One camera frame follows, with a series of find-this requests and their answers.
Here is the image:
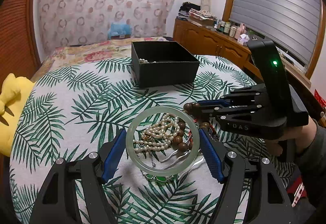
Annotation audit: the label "brown wooden bead bracelet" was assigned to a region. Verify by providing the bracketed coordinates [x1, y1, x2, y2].
[172, 102, 217, 152]

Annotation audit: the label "pale green jade bangle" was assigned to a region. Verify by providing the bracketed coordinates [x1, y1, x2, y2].
[125, 105, 203, 181]

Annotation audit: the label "green leaf pendant chain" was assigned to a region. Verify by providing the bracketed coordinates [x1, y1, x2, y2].
[142, 152, 179, 185]

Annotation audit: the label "right hand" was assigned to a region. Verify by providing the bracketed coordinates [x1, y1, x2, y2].
[265, 117, 317, 156]

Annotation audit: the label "cosmetic bottles on cabinet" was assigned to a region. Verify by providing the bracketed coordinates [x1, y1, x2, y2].
[214, 20, 250, 45]

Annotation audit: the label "wooden sideboard cabinet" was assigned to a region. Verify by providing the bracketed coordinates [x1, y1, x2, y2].
[173, 19, 262, 80]

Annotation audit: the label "grey window roller blind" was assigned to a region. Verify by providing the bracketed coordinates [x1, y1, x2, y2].
[230, 0, 320, 66]

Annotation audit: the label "palm leaf print cloth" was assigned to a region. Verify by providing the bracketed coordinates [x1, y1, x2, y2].
[9, 54, 298, 224]

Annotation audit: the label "black square storage box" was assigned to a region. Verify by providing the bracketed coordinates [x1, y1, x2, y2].
[131, 41, 199, 88]

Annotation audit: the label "stack of folded clothes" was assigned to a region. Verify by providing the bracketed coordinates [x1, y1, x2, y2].
[176, 2, 217, 27]

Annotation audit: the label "yellow plush toy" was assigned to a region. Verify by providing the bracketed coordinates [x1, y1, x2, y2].
[0, 73, 35, 157]

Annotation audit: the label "floral bedspread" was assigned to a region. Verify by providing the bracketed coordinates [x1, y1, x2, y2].
[31, 37, 166, 82]

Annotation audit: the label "wooden slatted wardrobe door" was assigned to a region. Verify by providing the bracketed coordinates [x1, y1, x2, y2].
[1, 0, 41, 81]

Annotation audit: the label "blue plush toy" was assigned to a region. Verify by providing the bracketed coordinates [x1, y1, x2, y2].
[108, 23, 132, 39]

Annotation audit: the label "pink circle patterned curtain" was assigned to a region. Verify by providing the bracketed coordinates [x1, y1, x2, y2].
[36, 0, 178, 53]

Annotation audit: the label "small pearl bracelet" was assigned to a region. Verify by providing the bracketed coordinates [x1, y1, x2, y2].
[132, 113, 180, 153]

